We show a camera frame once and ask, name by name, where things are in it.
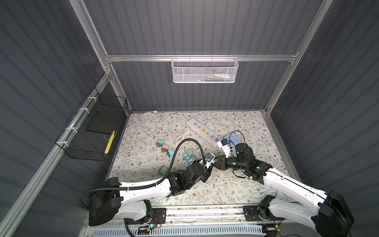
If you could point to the white vent grille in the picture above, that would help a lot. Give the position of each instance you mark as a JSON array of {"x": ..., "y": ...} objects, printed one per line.
[{"x": 203, "y": 230}]

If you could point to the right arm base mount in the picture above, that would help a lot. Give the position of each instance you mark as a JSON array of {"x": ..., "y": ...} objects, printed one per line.
[{"x": 260, "y": 212}]

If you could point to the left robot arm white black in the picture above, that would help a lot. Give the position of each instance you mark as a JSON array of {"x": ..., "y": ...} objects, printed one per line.
[{"x": 132, "y": 200}]

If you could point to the teal blue power strip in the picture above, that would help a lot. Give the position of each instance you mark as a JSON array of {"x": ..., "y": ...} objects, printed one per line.
[{"x": 188, "y": 159}]

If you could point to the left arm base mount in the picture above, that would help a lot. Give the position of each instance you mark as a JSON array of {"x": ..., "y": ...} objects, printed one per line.
[{"x": 155, "y": 216}]

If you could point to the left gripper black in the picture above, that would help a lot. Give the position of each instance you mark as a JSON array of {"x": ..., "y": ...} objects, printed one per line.
[{"x": 207, "y": 175}]

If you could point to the teal charger cube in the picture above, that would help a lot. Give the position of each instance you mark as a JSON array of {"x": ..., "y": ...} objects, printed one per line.
[
  {"x": 160, "y": 143},
  {"x": 170, "y": 153}
]

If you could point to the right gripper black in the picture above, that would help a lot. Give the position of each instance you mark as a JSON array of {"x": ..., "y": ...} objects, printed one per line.
[{"x": 221, "y": 162}]

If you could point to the teal charger cube upper left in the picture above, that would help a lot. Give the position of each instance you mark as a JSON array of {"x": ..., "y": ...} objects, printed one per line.
[{"x": 160, "y": 143}]

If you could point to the round light blue socket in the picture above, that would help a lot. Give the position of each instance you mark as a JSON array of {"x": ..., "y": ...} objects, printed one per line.
[{"x": 232, "y": 139}]

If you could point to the aluminium rail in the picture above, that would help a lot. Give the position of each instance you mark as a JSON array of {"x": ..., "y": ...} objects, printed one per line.
[{"x": 204, "y": 214}]

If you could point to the pink charger cube left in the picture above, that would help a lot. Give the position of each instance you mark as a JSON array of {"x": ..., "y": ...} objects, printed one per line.
[{"x": 165, "y": 148}]

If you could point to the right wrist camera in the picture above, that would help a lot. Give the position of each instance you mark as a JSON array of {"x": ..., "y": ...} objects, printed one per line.
[{"x": 224, "y": 145}]

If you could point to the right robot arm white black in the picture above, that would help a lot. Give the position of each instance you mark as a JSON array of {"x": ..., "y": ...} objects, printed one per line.
[{"x": 325, "y": 212}]

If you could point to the floral table mat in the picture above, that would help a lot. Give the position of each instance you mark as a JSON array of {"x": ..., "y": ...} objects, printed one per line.
[{"x": 139, "y": 158}]

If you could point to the white wire mesh basket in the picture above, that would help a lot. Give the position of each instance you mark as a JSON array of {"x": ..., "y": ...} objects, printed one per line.
[{"x": 204, "y": 70}]

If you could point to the black wire mesh basket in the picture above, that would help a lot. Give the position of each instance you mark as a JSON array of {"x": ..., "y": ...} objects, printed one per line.
[{"x": 87, "y": 137}]

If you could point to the green charger cube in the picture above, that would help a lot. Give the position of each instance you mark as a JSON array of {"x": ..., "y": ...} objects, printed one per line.
[
  {"x": 163, "y": 170},
  {"x": 189, "y": 152}
]

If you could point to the long white power strip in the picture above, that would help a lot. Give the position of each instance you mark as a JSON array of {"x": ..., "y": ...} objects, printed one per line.
[{"x": 204, "y": 132}]

